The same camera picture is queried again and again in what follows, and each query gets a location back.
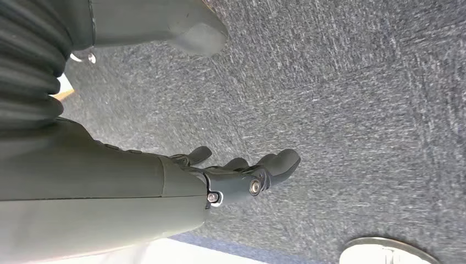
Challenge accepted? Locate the white base panel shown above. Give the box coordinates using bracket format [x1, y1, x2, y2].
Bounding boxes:
[43, 238, 267, 264]

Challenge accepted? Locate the round white disc metal rim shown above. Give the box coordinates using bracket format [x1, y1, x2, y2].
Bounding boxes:
[339, 236, 442, 264]

